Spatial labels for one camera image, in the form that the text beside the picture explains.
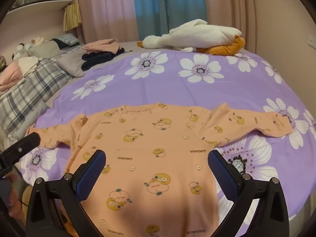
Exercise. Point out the pink curtain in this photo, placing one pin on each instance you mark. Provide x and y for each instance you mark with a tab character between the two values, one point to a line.
229	5
106	9

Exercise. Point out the orange plush toy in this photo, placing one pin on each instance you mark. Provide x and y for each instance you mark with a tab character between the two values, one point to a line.
229	48

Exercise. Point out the orange printed baby shirt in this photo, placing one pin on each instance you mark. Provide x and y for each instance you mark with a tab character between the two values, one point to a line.
153	153

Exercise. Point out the pink cloth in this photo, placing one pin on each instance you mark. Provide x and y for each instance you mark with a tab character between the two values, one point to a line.
11	75

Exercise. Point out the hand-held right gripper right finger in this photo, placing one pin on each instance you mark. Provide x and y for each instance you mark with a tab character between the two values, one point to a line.
222	175

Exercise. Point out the white goose plush toy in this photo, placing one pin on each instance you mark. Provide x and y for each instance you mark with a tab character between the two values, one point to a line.
197	35

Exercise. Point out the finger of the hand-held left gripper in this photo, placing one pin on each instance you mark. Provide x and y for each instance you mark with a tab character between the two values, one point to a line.
27	142

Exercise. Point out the plaid pillow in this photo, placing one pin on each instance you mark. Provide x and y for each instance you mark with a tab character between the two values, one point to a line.
29	88

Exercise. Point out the pink folded garment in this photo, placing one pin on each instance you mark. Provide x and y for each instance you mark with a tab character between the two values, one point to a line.
101	45

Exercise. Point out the cream cloth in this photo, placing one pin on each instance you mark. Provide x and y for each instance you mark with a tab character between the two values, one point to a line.
28	65

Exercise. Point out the striped pillow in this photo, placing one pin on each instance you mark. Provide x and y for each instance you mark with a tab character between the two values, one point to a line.
66	40

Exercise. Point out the blue curtain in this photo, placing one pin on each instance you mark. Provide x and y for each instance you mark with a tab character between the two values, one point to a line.
170	5

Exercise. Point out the grey pillow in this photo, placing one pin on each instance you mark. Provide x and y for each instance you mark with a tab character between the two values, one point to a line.
70	63

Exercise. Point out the small plush toys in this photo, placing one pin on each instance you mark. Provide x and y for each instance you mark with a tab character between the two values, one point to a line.
23	48

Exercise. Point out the purple floral blanket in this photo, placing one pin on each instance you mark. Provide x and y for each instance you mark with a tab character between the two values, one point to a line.
172	88

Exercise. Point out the yellow fringed hanging cloth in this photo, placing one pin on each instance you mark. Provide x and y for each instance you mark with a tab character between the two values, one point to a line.
72	17

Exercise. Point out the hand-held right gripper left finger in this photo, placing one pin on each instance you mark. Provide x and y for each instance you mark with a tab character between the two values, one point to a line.
91	175

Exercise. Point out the person's left hand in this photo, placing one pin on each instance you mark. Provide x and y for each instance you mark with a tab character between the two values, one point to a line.
16	202

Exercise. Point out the dark navy folded clothes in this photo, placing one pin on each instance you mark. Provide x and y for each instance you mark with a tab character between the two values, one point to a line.
101	59

